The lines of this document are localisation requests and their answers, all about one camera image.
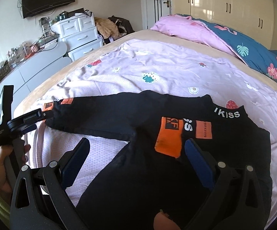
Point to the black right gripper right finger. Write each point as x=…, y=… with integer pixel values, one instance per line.
x=235, y=200

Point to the black kids sweater orange patches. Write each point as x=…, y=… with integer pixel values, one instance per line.
x=152, y=172

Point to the white plastic drawer cabinet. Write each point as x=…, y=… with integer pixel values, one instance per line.
x=79, y=33

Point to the white bedroom door with bags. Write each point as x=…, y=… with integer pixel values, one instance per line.
x=153, y=10

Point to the person's right hand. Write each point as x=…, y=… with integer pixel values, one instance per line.
x=163, y=222

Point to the beige mattress cover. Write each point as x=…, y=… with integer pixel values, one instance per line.
x=40, y=91

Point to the lilac strawberry print bedsheet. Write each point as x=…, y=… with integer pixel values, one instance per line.
x=165, y=68

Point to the pink and blue floral quilt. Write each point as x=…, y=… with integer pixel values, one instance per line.
x=252, y=53

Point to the cream glossy wardrobe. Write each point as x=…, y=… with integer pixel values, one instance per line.
x=254, y=18

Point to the pile of clothes in corner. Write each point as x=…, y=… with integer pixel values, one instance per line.
x=113, y=28

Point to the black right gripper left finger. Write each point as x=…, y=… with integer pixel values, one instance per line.
x=39, y=198

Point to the person's left hand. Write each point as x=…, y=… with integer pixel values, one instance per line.
x=5, y=188

